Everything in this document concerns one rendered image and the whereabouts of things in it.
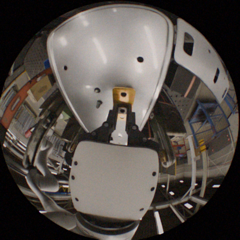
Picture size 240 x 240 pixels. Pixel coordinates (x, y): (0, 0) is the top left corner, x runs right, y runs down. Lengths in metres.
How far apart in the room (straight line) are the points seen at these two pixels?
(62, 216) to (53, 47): 0.38
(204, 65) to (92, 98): 0.25
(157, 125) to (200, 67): 0.17
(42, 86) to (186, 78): 0.29
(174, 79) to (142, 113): 0.11
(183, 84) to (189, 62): 0.06
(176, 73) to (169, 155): 0.17
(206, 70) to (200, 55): 0.04
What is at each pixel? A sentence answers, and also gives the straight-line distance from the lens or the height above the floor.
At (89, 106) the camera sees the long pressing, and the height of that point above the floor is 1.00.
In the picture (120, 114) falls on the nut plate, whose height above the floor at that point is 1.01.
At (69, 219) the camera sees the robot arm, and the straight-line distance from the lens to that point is 0.28.
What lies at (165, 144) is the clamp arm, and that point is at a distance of 0.17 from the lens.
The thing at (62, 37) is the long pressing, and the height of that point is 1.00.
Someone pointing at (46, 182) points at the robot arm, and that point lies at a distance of 0.52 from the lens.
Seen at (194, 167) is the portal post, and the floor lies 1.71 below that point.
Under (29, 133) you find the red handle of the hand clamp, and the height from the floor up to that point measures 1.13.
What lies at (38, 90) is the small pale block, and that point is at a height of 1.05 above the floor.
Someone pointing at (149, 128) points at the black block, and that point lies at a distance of 0.34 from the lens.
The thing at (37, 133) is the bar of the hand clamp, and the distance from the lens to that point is 0.22.
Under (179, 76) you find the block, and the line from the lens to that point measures 0.17.
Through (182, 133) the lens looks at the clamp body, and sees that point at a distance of 0.22.
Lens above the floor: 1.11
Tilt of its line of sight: 36 degrees down
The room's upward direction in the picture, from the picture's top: 172 degrees counter-clockwise
